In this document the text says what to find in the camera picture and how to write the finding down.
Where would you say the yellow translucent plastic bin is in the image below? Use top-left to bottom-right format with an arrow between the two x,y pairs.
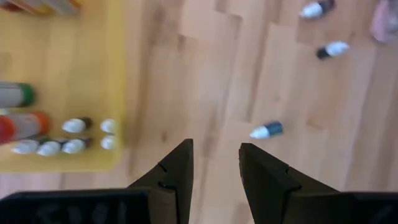
0,0 -> 127,174

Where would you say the small black food colouring bottle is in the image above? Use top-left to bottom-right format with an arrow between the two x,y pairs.
61,117 -> 93,134

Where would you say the large green food colouring bottle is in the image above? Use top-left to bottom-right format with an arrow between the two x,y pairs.
0,82 -> 35,109

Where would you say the small green food colouring bottle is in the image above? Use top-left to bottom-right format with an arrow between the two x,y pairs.
315,40 -> 351,60

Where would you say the large orange food colouring bottle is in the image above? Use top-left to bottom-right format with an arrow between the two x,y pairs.
0,111 -> 50,144

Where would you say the dark blue bottle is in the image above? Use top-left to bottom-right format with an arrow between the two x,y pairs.
99,134 -> 118,151

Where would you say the small brown food colouring bottle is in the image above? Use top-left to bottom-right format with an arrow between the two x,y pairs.
298,0 -> 336,20

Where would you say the small blue food colouring bottle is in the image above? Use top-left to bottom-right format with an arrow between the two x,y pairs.
249,121 -> 284,140

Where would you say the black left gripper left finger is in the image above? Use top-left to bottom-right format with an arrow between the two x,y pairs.
0,139 -> 194,224

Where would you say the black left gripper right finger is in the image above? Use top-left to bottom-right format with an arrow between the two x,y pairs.
238,142 -> 398,224

